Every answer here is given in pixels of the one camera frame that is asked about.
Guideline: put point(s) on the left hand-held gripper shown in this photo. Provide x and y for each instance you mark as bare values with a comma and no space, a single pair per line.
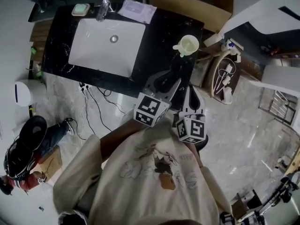
150,109

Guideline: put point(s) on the white cup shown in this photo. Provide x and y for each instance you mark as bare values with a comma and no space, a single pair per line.
192,47

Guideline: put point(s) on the chrome sink drain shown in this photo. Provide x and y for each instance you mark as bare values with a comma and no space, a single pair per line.
114,39

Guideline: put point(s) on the soap dish with green soap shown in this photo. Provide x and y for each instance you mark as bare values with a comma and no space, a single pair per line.
80,9

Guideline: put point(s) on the white spray bottle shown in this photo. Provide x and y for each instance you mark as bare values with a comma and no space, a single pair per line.
213,39

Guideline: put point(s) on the white power strip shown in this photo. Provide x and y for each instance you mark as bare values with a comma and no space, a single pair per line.
84,87

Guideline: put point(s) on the brown basket with items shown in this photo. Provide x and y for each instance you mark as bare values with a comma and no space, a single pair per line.
211,78

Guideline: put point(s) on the chrome faucet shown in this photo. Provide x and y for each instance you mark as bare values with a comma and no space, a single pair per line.
103,8

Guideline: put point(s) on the white blue small device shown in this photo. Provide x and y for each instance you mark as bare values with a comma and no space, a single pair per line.
230,46

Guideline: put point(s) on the large cardboard box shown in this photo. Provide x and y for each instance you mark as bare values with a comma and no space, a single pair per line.
192,10

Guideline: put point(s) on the white sink basin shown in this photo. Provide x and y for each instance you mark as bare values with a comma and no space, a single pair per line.
98,48

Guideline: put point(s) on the large white grey machine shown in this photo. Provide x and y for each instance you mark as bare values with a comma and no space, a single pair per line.
257,15

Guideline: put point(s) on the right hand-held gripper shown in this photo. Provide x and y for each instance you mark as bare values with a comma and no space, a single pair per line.
194,128

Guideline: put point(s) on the black chair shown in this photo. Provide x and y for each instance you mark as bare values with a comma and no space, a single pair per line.
246,205

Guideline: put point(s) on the person's left forearm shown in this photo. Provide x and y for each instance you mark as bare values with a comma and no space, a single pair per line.
122,135

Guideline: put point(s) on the white round bin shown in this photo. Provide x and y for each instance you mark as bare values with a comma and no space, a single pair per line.
22,94

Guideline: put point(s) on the white wipes packet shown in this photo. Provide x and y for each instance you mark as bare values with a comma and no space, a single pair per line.
137,9

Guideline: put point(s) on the flat cardboard box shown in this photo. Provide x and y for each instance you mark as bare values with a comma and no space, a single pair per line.
51,163

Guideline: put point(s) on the black metal rack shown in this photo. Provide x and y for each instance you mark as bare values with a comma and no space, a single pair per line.
276,107

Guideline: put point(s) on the black marble washstand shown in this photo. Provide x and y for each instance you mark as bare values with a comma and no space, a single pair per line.
159,32

